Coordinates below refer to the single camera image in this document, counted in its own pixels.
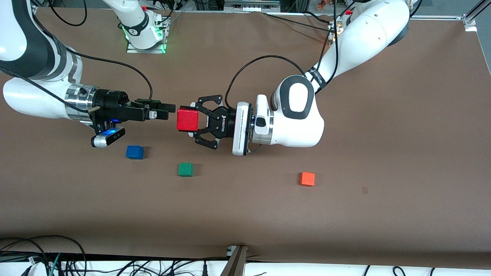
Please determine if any red wooden block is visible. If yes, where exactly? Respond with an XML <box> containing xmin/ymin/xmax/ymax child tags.
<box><xmin>176</xmin><ymin>108</ymin><xmax>200</xmax><ymax>133</ymax></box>

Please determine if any brown table cover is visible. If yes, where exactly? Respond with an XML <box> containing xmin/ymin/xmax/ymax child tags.
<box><xmin>0</xmin><ymin>8</ymin><xmax>491</xmax><ymax>269</ymax></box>

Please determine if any grey power strip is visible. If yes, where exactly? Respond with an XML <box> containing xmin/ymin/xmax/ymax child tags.
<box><xmin>224</xmin><ymin>0</ymin><xmax>280</xmax><ymax>12</ymax></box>

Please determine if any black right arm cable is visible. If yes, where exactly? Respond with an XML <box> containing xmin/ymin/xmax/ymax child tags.
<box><xmin>0</xmin><ymin>0</ymin><xmax>154</xmax><ymax>113</ymax></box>

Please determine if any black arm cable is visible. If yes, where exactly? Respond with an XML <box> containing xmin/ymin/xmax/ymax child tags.
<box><xmin>224</xmin><ymin>0</ymin><xmax>346</xmax><ymax>112</ymax></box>
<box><xmin>0</xmin><ymin>0</ymin><xmax>154</xmax><ymax>113</ymax></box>

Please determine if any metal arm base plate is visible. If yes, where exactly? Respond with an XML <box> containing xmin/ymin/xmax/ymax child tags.
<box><xmin>127</xmin><ymin>38</ymin><xmax>166</xmax><ymax>54</ymax></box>

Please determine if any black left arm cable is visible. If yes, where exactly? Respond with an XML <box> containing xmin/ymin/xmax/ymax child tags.
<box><xmin>224</xmin><ymin>0</ymin><xmax>346</xmax><ymax>112</ymax></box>

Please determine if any aluminium profile post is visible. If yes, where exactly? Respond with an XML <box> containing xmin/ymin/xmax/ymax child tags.
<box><xmin>221</xmin><ymin>245</ymin><xmax>248</xmax><ymax>276</ymax></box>

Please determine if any black looped cable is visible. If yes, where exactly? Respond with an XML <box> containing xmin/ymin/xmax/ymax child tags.
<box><xmin>0</xmin><ymin>235</ymin><xmax>88</xmax><ymax>276</ymax></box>

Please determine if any green cable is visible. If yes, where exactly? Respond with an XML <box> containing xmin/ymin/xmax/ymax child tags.
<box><xmin>49</xmin><ymin>253</ymin><xmax>62</xmax><ymax>276</ymax></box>

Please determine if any aluminium frame rail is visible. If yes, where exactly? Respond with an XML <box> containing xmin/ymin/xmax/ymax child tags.
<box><xmin>410</xmin><ymin>15</ymin><xmax>466</xmax><ymax>20</ymax></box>

